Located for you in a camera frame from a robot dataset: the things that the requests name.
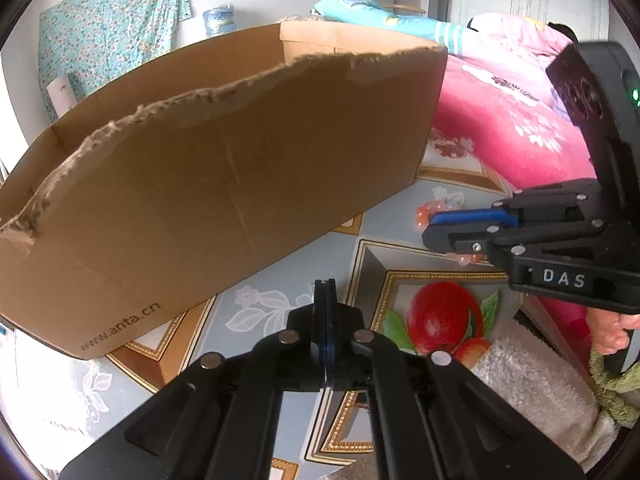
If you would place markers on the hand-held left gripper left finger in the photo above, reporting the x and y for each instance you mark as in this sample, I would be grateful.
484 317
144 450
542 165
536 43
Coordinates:
305 360

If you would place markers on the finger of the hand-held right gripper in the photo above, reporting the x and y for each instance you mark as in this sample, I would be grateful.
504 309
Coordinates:
450 239
470 216

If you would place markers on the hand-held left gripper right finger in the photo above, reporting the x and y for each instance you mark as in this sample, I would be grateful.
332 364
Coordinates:
347 360

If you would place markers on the brown cardboard box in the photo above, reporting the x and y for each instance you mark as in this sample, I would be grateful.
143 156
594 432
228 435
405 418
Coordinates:
200 185

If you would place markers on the person's right hand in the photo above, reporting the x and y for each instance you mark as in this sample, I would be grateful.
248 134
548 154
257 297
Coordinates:
605 332

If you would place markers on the pink floral blanket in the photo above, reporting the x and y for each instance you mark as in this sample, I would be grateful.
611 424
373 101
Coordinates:
490 125

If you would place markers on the white fluffy towel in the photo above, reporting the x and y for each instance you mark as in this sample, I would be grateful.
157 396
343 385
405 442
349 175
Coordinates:
540 390

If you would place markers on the blue printed pillow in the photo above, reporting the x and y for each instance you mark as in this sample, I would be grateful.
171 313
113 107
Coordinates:
360 10

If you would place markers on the clear water bottle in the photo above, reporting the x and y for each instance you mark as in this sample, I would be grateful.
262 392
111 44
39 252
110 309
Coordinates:
220 20

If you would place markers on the teal floral cloth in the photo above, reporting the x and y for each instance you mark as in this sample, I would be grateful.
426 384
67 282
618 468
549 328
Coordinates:
115 35

